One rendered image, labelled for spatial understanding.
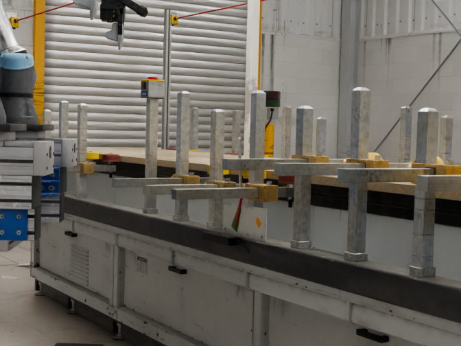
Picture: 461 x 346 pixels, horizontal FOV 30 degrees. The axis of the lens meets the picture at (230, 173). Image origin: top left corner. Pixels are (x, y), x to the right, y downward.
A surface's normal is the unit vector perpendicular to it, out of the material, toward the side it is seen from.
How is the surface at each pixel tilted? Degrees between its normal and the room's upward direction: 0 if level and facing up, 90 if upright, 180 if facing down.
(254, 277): 90
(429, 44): 90
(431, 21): 90
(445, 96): 90
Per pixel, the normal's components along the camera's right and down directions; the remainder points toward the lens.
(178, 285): -0.86, 0.00
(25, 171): 0.05, 0.05
